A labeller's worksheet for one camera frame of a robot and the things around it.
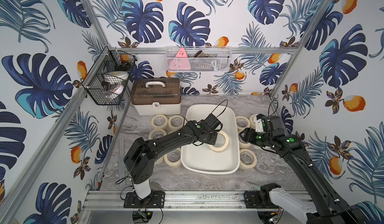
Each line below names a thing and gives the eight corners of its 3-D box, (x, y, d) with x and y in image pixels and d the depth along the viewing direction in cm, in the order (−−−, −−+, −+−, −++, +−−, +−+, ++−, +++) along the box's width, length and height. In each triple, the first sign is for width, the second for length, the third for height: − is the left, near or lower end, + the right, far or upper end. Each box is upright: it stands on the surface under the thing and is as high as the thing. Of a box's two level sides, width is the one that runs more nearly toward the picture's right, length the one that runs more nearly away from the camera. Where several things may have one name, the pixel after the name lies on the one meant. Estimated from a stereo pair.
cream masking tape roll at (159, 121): (150, 128, 103) (149, 126, 100) (153, 117, 109) (152, 114, 107) (166, 128, 103) (166, 126, 100) (168, 117, 109) (167, 114, 107)
